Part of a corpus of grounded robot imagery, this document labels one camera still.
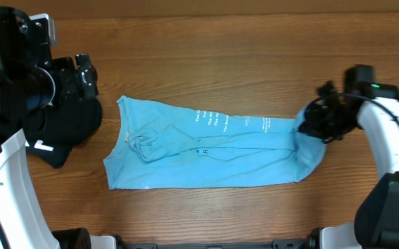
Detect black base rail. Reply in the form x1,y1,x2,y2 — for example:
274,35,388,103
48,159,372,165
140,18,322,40
117,239,319,249

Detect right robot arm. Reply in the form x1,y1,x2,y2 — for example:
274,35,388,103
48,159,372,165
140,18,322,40
299,64,399,249

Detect black folded t-shirt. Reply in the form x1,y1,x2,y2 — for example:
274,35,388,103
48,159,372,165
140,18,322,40
24,98,102,169

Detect light blue printed t-shirt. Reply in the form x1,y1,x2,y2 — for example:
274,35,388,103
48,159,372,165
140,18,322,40
104,96,326,190

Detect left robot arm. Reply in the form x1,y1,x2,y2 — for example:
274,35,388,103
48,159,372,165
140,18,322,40
0,6,120,248

